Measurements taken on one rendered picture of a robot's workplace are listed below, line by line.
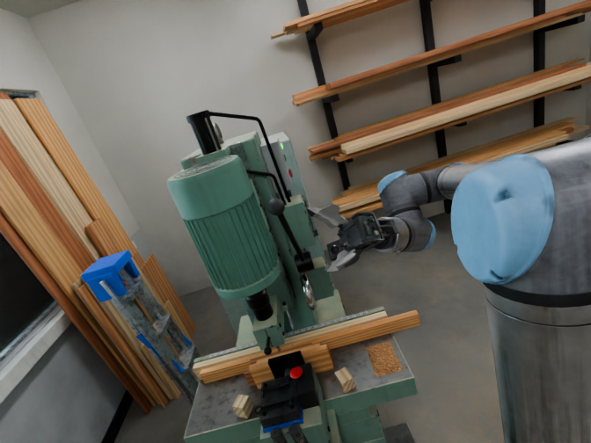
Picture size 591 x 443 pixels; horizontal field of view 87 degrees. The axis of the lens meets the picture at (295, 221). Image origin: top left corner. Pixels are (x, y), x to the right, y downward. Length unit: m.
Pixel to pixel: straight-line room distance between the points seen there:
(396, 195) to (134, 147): 2.67
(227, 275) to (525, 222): 0.59
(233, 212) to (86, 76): 2.73
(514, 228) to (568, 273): 0.07
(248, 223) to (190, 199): 0.13
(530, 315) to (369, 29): 2.95
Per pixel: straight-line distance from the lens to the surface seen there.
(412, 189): 0.89
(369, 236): 0.69
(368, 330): 0.96
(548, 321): 0.38
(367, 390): 0.88
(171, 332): 1.87
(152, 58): 3.12
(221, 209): 0.67
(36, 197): 2.34
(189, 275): 3.52
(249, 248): 0.71
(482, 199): 0.34
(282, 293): 0.96
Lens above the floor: 1.59
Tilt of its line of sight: 21 degrees down
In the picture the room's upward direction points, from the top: 18 degrees counter-clockwise
